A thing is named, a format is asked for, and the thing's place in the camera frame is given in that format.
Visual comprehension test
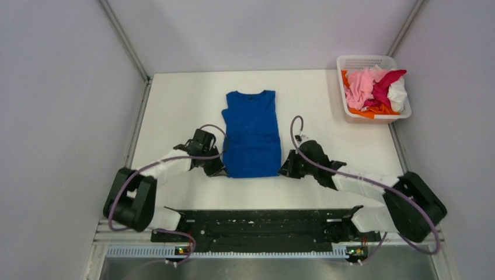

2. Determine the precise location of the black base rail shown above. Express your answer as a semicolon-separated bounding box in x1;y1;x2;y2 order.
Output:
151;207;381;253

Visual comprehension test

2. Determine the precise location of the magenta t-shirt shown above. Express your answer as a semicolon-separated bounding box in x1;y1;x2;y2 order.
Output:
364;69;407;113

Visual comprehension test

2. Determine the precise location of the white t-shirt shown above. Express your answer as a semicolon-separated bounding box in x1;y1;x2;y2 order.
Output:
387;76;407;113

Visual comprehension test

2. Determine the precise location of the orange t-shirt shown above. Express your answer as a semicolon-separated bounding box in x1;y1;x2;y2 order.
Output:
343;83;400;119

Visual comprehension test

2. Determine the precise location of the corner aluminium post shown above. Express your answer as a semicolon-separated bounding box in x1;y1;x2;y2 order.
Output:
387;0;429;57
96;0;151;84

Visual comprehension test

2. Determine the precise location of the pink t-shirt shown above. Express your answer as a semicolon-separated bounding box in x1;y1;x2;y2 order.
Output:
341;65;387;110

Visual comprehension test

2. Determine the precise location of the white slotted cable duct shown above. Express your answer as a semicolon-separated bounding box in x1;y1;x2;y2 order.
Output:
106;245;364;260

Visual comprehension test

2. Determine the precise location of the blue printed t-shirt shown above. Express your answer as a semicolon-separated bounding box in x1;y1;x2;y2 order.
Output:
221;90;282;179

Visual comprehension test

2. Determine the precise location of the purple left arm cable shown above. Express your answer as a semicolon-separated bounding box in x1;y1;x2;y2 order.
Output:
106;124;229;267

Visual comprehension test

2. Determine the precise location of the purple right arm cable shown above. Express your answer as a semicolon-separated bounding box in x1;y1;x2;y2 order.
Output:
290;115;442;265

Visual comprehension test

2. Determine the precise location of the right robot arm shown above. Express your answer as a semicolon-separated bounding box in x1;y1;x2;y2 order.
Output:
278;140;448;243

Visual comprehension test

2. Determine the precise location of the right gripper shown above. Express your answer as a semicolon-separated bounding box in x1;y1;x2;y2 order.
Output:
278;149;317;179

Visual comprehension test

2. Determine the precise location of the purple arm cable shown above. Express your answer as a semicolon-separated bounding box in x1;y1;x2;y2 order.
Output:
106;124;229;267
290;115;442;265

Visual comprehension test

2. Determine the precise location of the left corner aluminium post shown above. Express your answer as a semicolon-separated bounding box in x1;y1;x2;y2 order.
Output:
96;0;151;84

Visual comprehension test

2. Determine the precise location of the right corner aluminium post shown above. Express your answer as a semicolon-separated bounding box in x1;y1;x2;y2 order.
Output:
387;0;429;57

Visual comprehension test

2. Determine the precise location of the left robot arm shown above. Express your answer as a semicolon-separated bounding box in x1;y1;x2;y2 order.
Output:
103;127;228;241

